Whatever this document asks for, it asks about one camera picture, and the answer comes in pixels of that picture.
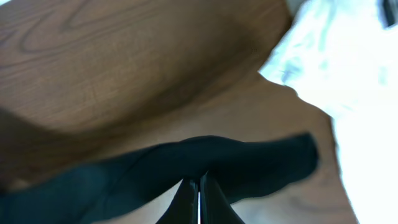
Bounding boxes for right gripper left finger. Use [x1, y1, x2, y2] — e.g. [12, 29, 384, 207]
[156, 179, 199, 224]

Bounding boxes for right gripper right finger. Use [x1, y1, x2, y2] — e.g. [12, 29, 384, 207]
[200, 174, 244, 224]

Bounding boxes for black leggings with red waistband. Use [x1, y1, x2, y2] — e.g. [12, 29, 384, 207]
[1, 134, 318, 223]

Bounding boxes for crumpled white shirt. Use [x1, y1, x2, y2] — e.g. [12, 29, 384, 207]
[259, 0, 397, 223]

